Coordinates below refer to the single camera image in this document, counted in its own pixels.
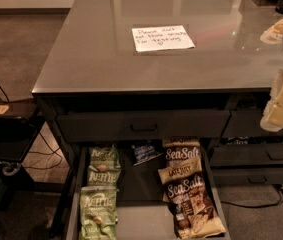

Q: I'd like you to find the blue chip bag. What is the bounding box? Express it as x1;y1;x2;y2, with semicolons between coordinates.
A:
131;141;163;166

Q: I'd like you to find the brown sea salt chip bag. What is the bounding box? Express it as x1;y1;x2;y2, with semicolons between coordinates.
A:
158;157;226;239
162;138;201;168

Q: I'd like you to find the middle right drawer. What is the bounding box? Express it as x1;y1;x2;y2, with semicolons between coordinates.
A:
210;143;283;167

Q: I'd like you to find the front green kettle chip bag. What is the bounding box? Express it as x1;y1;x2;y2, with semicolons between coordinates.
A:
78;186;117;240

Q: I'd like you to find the open middle left drawer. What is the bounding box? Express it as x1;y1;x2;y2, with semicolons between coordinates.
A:
65;142;231;240

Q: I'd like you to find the green kettle chip bag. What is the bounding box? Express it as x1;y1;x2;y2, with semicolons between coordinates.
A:
78;186;117;240
88;170;120;186
89;146;121;172

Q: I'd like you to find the rear green kettle chip bag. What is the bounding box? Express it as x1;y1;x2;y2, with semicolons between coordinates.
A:
89;146;121;172

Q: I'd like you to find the black side table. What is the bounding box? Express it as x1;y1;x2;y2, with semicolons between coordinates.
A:
0;98;45;209

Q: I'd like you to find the top right drawer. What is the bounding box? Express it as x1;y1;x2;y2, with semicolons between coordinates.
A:
223;109;283;138

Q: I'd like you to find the grey cabinet with glass top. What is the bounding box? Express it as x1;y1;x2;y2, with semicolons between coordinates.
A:
33;0;283;240

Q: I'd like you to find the white handwritten paper note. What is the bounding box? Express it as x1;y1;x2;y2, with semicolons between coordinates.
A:
132;25;195;52

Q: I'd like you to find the middle green kettle chip bag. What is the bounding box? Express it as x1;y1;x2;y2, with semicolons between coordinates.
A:
88;170;120;186

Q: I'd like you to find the top left drawer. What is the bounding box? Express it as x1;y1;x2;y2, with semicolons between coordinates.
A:
57;110;230;142

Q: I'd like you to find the black floor cable on right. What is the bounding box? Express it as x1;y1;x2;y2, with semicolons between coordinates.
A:
220;183;283;218

